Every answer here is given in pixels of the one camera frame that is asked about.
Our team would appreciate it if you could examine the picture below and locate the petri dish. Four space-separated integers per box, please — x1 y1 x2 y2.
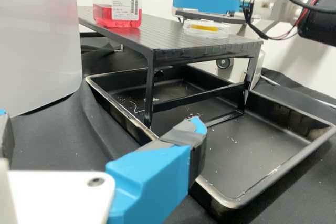
182 19 232 42

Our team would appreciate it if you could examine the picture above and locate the clear flask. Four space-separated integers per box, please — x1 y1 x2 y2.
0 0 85 118

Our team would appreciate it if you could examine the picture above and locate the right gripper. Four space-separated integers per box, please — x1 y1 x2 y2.
172 0 311 35

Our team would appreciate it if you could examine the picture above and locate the black platform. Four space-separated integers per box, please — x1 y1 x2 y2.
78 5 265 131

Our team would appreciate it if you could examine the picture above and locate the black tray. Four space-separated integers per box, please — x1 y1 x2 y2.
86 65 336 210

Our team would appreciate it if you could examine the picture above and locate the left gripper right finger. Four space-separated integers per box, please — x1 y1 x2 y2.
105 116 208 224

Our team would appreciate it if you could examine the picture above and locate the red liquid bottle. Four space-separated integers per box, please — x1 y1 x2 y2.
92 0 143 29

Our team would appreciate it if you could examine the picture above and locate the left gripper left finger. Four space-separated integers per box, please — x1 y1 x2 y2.
0 108 15 158

